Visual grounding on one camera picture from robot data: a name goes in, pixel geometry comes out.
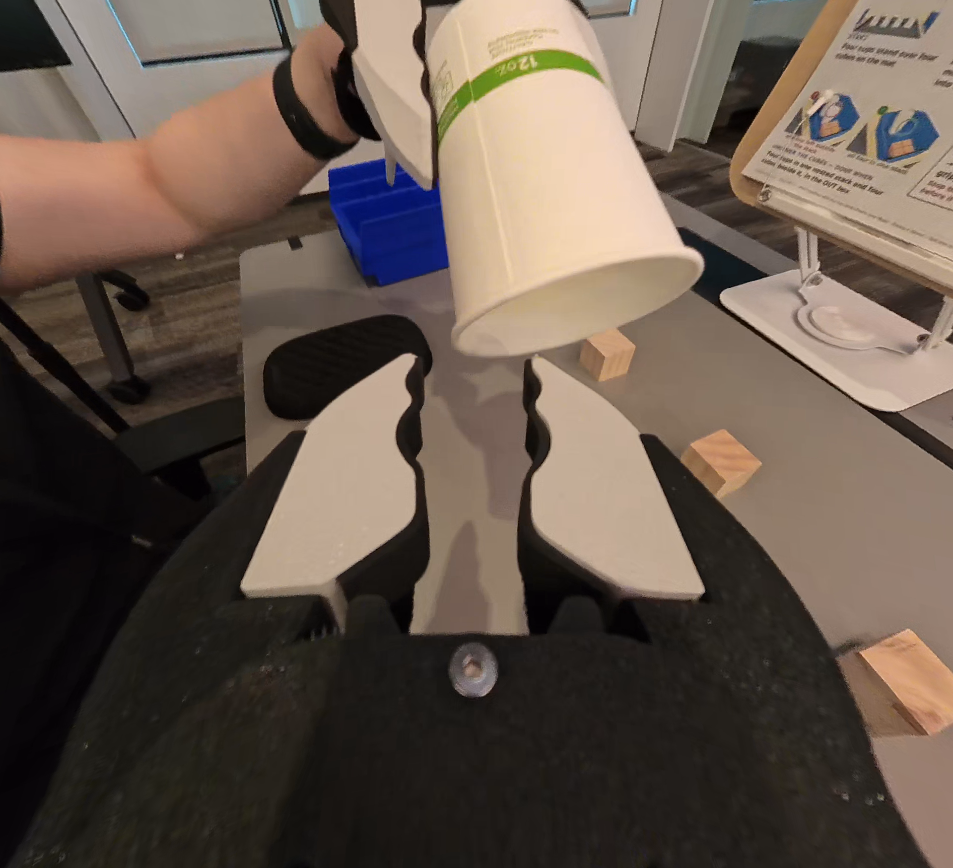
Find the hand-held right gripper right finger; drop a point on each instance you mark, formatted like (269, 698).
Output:
(603, 503)

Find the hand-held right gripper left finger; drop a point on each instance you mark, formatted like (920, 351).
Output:
(335, 495)

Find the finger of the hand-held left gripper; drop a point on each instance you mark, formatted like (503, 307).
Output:
(383, 63)

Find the wooden cube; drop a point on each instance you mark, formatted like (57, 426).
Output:
(607, 358)
(908, 682)
(722, 462)

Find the white paper cup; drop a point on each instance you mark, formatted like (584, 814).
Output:
(551, 197)

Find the person's left forearm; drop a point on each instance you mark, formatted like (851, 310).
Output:
(149, 197)

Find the person's left hand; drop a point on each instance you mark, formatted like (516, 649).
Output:
(313, 78)

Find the black wristband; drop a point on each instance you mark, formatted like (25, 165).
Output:
(298, 123)

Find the black wrist rest pad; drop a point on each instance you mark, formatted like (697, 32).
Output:
(335, 361)

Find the person's black office chair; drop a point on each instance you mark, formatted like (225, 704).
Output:
(186, 436)

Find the blue plastic bin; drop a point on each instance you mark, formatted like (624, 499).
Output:
(387, 235)

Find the white board stand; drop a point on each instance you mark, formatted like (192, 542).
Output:
(774, 309)

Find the black flat plate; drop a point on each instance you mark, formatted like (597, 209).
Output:
(707, 253)

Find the wooden instruction board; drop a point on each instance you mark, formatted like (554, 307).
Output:
(856, 101)

